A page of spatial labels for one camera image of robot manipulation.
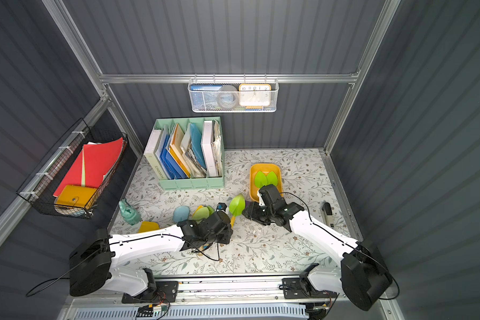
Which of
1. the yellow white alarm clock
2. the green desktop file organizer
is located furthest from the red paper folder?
the yellow white alarm clock

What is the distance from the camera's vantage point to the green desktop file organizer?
91 centimetres

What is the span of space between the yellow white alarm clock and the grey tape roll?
3 centimetres

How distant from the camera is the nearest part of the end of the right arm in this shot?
597 mm

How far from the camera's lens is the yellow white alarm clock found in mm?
892

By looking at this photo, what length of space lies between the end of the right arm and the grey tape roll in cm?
43

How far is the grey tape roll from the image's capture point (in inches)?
34.5

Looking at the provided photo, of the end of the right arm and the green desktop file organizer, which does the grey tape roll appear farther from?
the end of the right arm

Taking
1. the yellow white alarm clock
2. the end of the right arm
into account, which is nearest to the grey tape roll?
the yellow white alarm clock

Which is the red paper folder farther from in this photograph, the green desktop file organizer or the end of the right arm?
the end of the right arm

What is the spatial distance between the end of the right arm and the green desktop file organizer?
35 cm

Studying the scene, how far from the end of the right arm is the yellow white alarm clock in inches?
16.2
